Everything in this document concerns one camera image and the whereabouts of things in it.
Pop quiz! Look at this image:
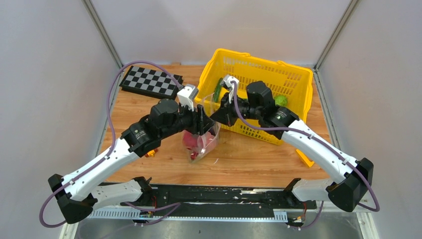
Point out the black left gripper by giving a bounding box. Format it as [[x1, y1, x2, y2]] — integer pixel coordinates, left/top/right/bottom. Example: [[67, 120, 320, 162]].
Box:
[[160, 99, 217, 139]]

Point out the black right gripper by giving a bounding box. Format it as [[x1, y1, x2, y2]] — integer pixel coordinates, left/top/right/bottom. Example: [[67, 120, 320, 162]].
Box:
[[211, 91, 261, 127]]

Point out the clear zip top bag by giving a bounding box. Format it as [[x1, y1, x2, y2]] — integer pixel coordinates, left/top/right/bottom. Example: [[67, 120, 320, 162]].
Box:
[[182, 94, 221, 163]]

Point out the yellow plastic basket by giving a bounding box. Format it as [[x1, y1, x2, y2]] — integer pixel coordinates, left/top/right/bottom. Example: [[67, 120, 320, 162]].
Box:
[[193, 48, 314, 146]]

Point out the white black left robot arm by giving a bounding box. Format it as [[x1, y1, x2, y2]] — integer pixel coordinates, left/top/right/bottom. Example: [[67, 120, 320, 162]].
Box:
[[48, 99, 215, 224]]

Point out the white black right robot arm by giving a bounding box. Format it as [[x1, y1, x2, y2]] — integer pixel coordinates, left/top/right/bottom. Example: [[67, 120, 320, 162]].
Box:
[[211, 77, 380, 212]]

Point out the green toy cucumber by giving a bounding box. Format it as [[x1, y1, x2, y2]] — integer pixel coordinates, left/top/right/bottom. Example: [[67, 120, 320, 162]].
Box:
[[212, 78, 223, 103]]

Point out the yellow red toy block car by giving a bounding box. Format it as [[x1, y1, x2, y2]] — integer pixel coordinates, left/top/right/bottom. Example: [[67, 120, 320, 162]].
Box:
[[145, 148, 158, 157]]

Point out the black white checkerboard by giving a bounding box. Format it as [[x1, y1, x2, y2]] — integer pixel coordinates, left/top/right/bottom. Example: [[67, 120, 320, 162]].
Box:
[[119, 66, 179, 100]]

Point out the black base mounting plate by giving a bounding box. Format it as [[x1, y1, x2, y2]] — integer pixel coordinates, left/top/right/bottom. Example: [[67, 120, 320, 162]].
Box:
[[132, 184, 317, 218]]

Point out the yellow triangular plastic piece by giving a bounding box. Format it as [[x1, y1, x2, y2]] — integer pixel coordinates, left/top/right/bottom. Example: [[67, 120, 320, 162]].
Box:
[[296, 149, 314, 168]]

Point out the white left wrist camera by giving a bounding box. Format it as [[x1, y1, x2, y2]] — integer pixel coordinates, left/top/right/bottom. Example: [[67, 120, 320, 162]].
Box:
[[177, 84, 199, 111]]

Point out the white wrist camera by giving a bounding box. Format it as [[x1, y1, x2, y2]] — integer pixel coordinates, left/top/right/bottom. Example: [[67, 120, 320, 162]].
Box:
[[220, 75, 239, 104], [177, 84, 199, 111]]

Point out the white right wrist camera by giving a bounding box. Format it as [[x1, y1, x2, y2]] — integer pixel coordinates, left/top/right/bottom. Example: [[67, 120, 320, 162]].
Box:
[[220, 75, 239, 104]]

